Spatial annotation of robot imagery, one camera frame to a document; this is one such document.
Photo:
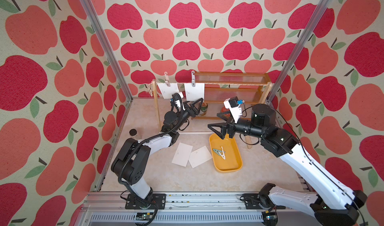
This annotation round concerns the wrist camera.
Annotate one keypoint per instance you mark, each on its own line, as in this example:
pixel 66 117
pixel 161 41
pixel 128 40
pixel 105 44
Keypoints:
pixel 234 105
pixel 177 100

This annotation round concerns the clear glass jar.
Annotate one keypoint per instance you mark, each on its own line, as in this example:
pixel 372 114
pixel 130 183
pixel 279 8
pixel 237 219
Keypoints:
pixel 133 133

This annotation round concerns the white clothespin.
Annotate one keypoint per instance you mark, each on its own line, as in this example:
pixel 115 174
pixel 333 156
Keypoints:
pixel 223 156

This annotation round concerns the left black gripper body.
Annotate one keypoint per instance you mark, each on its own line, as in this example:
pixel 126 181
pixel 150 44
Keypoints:
pixel 184 115

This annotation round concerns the pink clothespin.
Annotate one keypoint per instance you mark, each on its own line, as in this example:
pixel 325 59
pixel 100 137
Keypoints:
pixel 167 80

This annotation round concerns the left aluminium corner post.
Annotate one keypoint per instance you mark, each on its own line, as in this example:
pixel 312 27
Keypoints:
pixel 107 47

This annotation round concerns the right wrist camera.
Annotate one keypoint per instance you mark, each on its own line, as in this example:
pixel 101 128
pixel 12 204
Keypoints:
pixel 234 105

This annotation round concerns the wooden shelf with ribbed panels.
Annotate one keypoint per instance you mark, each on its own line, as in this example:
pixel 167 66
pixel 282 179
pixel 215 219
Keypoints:
pixel 248 87

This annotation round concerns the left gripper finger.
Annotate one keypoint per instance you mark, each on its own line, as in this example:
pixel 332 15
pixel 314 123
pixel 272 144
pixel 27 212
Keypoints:
pixel 195 103
pixel 197 110

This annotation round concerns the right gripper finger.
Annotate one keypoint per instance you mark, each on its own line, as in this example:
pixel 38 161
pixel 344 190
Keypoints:
pixel 221 133
pixel 222 126

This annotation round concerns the teal clothespin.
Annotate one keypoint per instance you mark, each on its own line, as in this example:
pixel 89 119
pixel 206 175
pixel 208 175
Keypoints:
pixel 216 151

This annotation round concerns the green beverage can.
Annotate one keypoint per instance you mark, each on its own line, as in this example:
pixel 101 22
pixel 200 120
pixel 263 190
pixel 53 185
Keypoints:
pixel 204 109

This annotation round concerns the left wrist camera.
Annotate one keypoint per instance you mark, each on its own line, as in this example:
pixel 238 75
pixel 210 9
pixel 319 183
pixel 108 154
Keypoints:
pixel 177 100

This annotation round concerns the white postcard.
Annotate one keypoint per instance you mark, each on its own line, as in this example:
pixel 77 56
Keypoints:
pixel 182 154
pixel 168 91
pixel 194 93
pixel 199 156

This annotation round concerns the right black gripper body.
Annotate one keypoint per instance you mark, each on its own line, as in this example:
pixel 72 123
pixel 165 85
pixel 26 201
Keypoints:
pixel 242 127

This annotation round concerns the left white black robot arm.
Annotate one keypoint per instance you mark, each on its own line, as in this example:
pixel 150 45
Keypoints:
pixel 130 163

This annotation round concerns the wooden hanging rack frame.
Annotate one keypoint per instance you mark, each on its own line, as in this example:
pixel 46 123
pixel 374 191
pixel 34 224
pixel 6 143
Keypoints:
pixel 156 106

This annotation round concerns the grey clothespin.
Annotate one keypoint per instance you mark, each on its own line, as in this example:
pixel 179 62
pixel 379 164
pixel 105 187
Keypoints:
pixel 193 79

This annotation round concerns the aluminium corner post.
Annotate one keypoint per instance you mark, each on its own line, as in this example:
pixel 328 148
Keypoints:
pixel 304 37
pixel 107 47

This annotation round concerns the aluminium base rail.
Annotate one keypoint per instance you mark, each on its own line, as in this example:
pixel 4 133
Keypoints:
pixel 185 209

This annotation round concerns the right aluminium corner post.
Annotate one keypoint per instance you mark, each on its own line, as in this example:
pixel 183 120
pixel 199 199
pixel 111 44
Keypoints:
pixel 304 37

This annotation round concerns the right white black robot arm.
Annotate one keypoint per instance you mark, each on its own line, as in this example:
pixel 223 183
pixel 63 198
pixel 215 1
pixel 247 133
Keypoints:
pixel 331 203

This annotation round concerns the red round tin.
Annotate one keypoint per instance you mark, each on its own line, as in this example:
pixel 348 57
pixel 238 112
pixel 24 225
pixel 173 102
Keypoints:
pixel 223 109

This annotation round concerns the yellow plastic tray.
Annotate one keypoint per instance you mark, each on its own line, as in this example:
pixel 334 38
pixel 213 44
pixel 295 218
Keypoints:
pixel 233 161

